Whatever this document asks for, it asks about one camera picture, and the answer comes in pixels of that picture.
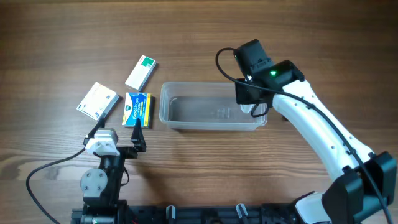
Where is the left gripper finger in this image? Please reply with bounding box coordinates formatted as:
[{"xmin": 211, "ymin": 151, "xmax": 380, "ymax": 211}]
[
  {"xmin": 83, "ymin": 118, "xmax": 105, "ymax": 145},
  {"xmin": 131, "ymin": 118, "xmax": 147, "ymax": 152}
]

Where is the clear spray bottle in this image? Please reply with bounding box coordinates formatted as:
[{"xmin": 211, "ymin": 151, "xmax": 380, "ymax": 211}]
[{"xmin": 240, "ymin": 104, "xmax": 254, "ymax": 114}]

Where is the blue yellow VapoDrops box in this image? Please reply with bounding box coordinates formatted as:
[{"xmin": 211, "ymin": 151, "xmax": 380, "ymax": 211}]
[{"xmin": 122, "ymin": 92, "xmax": 154, "ymax": 128}]

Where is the clear plastic container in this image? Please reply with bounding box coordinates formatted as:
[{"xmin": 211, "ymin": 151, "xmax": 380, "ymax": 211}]
[{"xmin": 159, "ymin": 82, "xmax": 267, "ymax": 131}]

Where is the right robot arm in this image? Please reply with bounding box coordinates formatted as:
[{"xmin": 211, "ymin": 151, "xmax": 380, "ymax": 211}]
[{"xmin": 233, "ymin": 39, "xmax": 397, "ymax": 223}]

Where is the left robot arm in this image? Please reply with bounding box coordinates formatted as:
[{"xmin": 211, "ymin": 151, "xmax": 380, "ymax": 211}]
[{"xmin": 71, "ymin": 118, "xmax": 146, "ymax": 224}]

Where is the white medicine box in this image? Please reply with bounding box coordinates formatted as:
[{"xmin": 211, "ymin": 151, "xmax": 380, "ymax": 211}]
[{"xmin": 76, "ymin": 82, "xmax": 119, "ymax": 121}]

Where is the white box green corner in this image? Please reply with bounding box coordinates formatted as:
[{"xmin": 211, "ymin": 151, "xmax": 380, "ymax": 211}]
[{"xmin": 125, "ymin": 55, "xmax": 157, "ymax": 91}]

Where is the left black cable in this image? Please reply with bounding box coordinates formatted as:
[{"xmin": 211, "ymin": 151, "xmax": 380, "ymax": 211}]
[{"xmin": 25, "ymin": 147, "xmax": 87, "ymax": 224}]

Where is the black cable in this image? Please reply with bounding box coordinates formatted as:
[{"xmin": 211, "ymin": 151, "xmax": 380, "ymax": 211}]
[
  {"xmin": 215, "ymin": 47, "xmax": 395, "ymax": 224},
  {"xmin": 25, "ymin": 147, "xmax": 87, "ymax": 224}
]

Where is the right black cable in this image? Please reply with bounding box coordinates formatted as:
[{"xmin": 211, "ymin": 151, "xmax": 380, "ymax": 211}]
[{"xmin": 215, "ymin": 47, "xmax": 395, "ymax": 224}]

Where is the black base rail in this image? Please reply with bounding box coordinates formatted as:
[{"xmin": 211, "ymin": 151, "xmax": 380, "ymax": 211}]
[{"xmin": 70, "ymin": 203, "xmax": 300, "ymax": 224}]

